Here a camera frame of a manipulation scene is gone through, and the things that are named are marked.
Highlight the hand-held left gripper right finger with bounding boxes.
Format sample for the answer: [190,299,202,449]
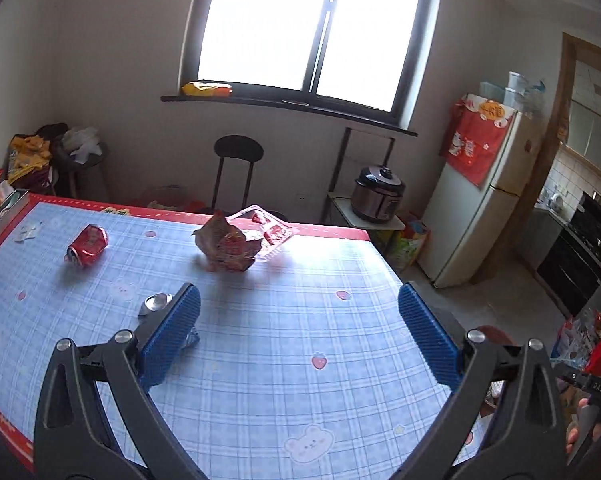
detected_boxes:
[398,282,566,480]

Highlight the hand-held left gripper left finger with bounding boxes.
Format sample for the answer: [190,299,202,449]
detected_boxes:
[33,282,204,480]

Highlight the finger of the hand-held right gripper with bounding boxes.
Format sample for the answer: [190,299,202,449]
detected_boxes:
[555,364,601,402]

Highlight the silver can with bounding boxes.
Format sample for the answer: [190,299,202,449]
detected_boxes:
[139,291,201,348]

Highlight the red brown wrapper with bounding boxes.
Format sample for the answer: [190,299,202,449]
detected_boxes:
[193,210,264,273]

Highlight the crushed red can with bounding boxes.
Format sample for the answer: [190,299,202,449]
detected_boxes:
[65,225,110,270]

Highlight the clear tray with red label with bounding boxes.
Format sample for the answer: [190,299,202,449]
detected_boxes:
[229,204,300,263]

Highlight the person's right hand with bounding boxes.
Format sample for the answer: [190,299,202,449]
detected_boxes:
[565,396,590,457]

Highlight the pile of plastic bags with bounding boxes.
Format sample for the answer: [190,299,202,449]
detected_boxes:
[555,290,601,366]

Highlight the green white printed bag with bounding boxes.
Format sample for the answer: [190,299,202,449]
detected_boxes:
[388,232,426,271]

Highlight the blue plaid table sheet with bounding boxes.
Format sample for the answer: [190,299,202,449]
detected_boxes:
[0,199,489,480]

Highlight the black integrated stove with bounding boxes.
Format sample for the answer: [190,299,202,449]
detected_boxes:
[537,225,601,318]

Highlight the orange woven bag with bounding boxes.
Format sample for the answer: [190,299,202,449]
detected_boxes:
[403,212,431,241]

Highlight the cream two-door fridge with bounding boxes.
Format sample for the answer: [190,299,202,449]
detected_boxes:
[421,92,544,290]

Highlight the black steel pressure cooker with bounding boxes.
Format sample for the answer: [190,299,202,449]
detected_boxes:
[351,165,407,224]

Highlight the grey lower kitchen cabinets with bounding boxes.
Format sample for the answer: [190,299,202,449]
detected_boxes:
[518,205,566,271]

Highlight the grey kitchen cabinets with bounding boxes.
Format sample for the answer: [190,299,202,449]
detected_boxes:
[565,100,601,173]
[518,205,566,271]

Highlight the black range hood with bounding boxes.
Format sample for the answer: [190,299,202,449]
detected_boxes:
[578,191,601,233]

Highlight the white tissue scrap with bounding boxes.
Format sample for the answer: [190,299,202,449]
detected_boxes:
[14,222,42,243]

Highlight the red printed cloth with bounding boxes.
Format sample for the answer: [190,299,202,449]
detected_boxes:
[441,97,519,188]

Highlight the black chair back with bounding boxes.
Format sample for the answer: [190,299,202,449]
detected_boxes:
[214,135,264,211]

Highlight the grey tissue box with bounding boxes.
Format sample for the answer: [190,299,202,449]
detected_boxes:
[0,189,30,243]

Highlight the black round stool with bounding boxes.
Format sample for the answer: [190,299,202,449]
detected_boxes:
[50,125,110,201]

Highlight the white plastic bags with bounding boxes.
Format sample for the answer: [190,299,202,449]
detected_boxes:
[60,126,104,165]

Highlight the yellow printed bag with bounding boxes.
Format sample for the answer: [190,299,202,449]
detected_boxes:
[6,132,56,192]

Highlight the yellow packet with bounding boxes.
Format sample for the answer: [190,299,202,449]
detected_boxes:
[181,81,232,98]

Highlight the grey upper kitchen cabinets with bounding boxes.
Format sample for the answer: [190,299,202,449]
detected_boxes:
[565,100,601,173]

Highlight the stack of clear plastic containers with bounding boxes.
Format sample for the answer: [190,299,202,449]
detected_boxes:
[478,71,549,116]

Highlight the black framed window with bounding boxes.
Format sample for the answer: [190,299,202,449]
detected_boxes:
[160,0,447,137]

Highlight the white top black frame shelf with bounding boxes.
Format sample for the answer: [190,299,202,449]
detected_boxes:
[325,127,406,231]

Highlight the wooden door frame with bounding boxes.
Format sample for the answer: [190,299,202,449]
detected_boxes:
[471,32,601,283]

